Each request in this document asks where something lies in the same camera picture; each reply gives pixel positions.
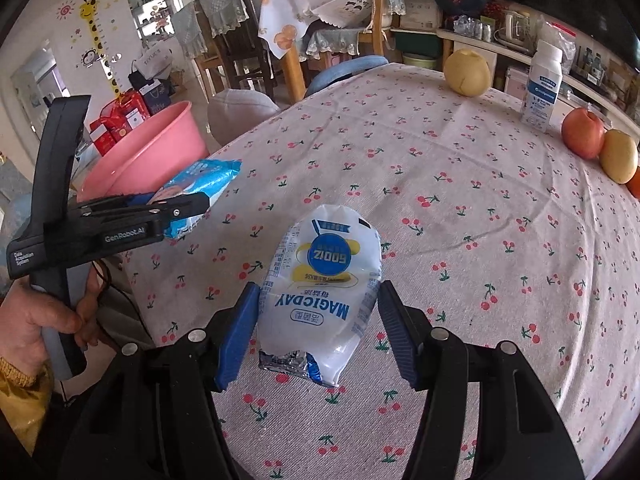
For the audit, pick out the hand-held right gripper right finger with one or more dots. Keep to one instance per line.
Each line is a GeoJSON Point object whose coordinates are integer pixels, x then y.
{"type": "Point", "coordinates": [400, 340]}

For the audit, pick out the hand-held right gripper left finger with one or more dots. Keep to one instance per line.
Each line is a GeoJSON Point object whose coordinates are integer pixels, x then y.
{"type": "Point", "coordinates": [235, 340]}

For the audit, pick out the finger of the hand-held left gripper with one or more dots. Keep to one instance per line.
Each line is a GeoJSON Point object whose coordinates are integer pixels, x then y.
{"type": "Point", "coordinates": [145, 220]}

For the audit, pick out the pink plastic basin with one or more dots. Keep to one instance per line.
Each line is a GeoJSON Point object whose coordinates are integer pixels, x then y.
{"type": "Point", "coordinates": [150, 150]}

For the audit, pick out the blue white snack wrapper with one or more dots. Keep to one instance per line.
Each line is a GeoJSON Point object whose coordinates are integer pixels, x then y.
{"type": "Point", "coordinates": [210, 175]}

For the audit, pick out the person's left forearm yellow sleeve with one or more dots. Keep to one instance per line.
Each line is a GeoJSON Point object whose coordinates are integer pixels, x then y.
{"type": "Point", "coordinates": [20, 400]}

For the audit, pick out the green trash bin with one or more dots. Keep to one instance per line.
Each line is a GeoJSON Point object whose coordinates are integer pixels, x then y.
{"type": "Point", "coordinates": [420, 60]}

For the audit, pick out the person's left hand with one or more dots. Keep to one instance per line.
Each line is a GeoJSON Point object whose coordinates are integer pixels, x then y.
{"type": "Point", "coordinates": [25, 320]}

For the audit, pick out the red gift box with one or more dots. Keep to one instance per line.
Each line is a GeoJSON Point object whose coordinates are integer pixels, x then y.
{"type": "Point", "coordinates": [127, 110]}
{"type": "Point", "coordinates": [107, 135]}

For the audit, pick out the black bag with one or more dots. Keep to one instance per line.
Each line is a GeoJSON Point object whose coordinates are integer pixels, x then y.
{"type": "Point", "coordinates": [150, 92]}

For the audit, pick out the giraffe height chart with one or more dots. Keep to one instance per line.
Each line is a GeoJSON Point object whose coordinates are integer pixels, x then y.
{"type": "Point", "coordinates": [100, 35]}

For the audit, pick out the grey stool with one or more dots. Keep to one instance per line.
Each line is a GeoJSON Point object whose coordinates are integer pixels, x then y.
{"type": "Point", "coordinates": [240, 115]}

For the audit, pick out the wooden chair striped cover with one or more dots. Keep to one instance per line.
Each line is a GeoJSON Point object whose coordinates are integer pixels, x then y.
{"type": "Point", "coordinates": [190, 35]}

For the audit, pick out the dark wooden chair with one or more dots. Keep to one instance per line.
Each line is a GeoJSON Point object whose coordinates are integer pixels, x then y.
{"type": "Point", "coordinates": [230, 35]}

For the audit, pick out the white orange print tablecloth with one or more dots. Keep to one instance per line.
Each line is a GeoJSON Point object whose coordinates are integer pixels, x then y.
{"type": "Point", "coordinates": [280, 25]}

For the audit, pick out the blue cushion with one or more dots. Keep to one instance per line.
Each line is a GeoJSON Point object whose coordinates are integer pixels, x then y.
{"type": "Point", "coordinates": [345, 72]}

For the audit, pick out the red apple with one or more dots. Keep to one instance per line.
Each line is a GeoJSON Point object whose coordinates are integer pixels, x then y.
{"type": "Point", "coordinates": [582, 135]}

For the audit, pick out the small yellow pear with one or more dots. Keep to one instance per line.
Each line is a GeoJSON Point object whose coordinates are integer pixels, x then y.
{"type": "Point", "coordinates": [467, 72]}

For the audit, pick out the tangerine with leaf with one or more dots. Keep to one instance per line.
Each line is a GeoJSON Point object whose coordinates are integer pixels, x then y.
{"type": "Point", "coordinates": [634, 182]}

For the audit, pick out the white plastic bottle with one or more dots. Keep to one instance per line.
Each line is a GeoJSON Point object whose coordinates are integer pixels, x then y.
{"type": "Point", "coordinates": [542, 90]}

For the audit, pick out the cream television cabinet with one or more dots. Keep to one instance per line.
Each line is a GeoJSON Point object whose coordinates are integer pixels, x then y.
{"type": "Point", "coordinates": [505, 55]}

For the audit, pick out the group of silver cans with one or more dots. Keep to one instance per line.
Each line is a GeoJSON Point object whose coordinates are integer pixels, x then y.
{"type": "Point", "coordinates": [472, 27]}

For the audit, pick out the wooden chair lace cover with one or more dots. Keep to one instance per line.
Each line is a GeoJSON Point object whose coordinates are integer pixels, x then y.
{"type": "Point", "coordinates": [385, 5]}

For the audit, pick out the glass kettle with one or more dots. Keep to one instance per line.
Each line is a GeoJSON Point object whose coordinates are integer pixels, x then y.
{"type": "Point", "coordinates": [515, 27]}

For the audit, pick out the clear plastic bag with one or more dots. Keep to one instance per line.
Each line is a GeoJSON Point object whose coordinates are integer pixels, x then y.
{"type": "Point", "coordinates": [560, 40]}

